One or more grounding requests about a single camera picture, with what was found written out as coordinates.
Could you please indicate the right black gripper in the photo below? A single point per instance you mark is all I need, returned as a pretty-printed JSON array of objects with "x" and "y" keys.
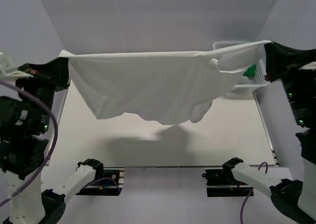
[{"x": 280, "y": 59}]

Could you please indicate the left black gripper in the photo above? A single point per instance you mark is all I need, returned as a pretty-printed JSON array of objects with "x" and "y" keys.
[{"x": 56, "y": 72}]

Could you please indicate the white t shirt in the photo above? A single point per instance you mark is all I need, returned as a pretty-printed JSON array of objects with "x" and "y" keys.
[{"x": 167, "y": 87}]

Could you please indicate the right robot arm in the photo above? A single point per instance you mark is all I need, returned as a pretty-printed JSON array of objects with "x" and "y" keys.
[{"x": 295, "y": 199}]

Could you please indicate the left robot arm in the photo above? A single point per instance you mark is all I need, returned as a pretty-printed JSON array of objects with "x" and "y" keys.
[{"x": 23, "y": 153}]

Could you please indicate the white plastic basket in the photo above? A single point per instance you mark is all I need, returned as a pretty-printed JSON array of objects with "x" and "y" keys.
[{"x": 254, "y": 77}]

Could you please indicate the green t shirt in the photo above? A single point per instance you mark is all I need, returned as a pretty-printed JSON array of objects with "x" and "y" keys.
[{"x": 250, "y": 72}]

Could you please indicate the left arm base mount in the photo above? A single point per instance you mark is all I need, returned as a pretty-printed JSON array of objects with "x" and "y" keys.
[{"x": 110, "y": 183}]

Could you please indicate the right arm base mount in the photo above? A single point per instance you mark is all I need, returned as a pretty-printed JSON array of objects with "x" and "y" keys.
[{"x": 218, "y": 184}]

